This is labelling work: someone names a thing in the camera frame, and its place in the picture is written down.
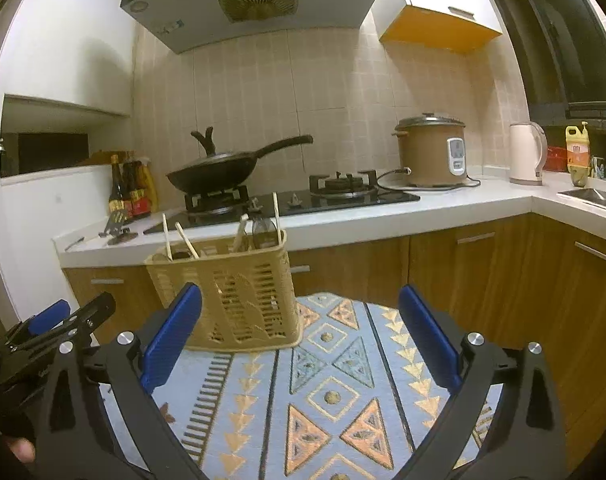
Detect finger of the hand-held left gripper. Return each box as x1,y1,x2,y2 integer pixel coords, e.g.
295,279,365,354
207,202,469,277
0,299,71,346
6,292,116,361

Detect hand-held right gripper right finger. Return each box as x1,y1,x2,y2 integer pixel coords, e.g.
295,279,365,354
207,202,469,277
390,284,568,480

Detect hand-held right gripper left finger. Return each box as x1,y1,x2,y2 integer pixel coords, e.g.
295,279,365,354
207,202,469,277
33,282,211,480

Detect beige plastic utensil basket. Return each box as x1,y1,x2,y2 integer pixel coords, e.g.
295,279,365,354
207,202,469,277
144,230,304,352

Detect person's left hand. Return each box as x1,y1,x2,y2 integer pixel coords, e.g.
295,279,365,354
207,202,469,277
6,437,36,462

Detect wooden lower cabinets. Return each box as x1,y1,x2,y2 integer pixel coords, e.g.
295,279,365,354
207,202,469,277
63,212,606,461

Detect grey slotted spatula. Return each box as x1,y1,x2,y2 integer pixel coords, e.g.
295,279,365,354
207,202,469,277
99,210,126,238

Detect patterned blue table cloth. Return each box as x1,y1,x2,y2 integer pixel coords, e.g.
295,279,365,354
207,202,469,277
98,291,504,480

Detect light wooden spoon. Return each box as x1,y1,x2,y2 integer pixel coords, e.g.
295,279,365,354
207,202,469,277
232,213,250,254

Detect yellow label sauce bottle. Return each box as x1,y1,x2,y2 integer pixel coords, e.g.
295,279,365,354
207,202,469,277
108,155,127,219

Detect red label sauce bottle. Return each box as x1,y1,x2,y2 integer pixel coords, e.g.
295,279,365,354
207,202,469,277
123,159,152,219

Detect yellow oil bottle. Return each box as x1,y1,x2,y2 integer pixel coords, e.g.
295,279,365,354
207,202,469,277
143,160,160,214

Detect cardboard box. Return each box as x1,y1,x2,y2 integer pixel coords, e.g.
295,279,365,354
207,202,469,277
80,150,134,167

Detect black wok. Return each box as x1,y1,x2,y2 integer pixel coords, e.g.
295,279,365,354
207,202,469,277
165,134,315,196

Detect black glass gas stove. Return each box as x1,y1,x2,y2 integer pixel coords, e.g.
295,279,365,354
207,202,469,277
143,170,421,235

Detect black wok lid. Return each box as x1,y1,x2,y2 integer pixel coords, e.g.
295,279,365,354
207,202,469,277
168,126,259,173

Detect brown rice cooker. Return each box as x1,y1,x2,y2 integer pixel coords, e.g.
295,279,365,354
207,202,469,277
393,112,468,188

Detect white electric kettle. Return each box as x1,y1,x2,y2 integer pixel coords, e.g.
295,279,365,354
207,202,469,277
509,121,548,187

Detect steel sink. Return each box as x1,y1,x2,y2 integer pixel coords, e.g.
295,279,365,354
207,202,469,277
557,187,606,211

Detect yellow detergent bottle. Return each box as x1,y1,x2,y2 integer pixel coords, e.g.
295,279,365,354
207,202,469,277
564,121,591,173

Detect white and orange upper cabinet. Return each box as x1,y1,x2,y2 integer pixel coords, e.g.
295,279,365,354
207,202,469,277
373,0,504,56

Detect dark window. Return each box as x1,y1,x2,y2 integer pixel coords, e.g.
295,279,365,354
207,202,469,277
478,0,606,128

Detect grey range hood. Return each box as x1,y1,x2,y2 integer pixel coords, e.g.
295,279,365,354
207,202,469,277
120,0,396,55

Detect rice cooker power cable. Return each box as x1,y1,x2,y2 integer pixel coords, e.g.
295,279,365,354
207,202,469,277
377,166,481,192

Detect white upper wall cabinet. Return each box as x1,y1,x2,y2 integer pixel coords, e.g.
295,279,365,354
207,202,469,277
0,0,136,118

